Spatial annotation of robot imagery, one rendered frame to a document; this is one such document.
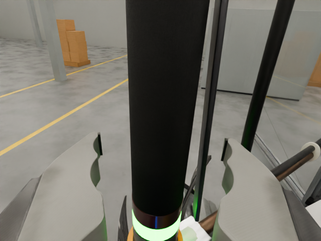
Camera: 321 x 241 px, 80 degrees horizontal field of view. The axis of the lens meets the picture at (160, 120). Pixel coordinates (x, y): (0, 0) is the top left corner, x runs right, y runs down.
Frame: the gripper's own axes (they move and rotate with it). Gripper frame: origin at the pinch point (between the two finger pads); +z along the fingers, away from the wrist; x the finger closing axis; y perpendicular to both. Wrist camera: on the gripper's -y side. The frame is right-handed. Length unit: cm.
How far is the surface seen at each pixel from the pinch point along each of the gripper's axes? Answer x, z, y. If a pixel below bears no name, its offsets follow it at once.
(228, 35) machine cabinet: 158, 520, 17
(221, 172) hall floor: 83, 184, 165
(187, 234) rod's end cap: 2.8, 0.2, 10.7
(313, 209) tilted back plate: 40, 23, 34
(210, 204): 19, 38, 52
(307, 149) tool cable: 22.7, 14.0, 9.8
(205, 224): 4.7, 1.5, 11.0
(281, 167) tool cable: 16.1, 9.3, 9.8
